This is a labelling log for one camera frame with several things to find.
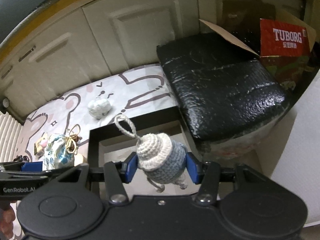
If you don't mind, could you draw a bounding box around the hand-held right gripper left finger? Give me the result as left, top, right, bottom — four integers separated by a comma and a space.
51, 152, 138, 205

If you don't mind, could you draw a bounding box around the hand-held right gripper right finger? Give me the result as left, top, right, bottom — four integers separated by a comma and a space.
186, 153, 270, 205

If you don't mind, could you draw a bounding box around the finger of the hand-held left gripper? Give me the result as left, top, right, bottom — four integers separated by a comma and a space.
0, 162, 52, 180

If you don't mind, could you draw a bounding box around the small tan carton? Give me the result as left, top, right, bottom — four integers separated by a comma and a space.
34, 136, 49, 158

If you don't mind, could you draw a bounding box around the grey white crochet doll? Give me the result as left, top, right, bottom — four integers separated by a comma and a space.
114, 114, 188, 193

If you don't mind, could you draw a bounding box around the floral drawstring pouch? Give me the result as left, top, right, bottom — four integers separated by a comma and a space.
42, 125, 82, 170

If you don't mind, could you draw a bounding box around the black storage box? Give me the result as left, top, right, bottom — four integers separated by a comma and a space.
89, 106, 198, 198

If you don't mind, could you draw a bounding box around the person's left hand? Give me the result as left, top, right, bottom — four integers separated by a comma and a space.
0, 201, 17, 233

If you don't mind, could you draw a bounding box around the white ribbed panel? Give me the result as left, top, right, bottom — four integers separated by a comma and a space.
0, 112, 28, 164

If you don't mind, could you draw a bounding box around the white crumpled paper ball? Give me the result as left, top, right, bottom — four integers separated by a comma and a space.
87, 97, 112, 119

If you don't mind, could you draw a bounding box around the black foam cushion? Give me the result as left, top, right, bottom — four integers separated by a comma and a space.
156, 31, 292, 140

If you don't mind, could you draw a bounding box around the red printed cardboard carton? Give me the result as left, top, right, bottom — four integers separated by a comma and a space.
199, 17, 317, 92

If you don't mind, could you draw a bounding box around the metal cabinet handle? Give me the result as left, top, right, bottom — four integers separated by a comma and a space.
18, 45, 37, 62
0, 65, 13, 80

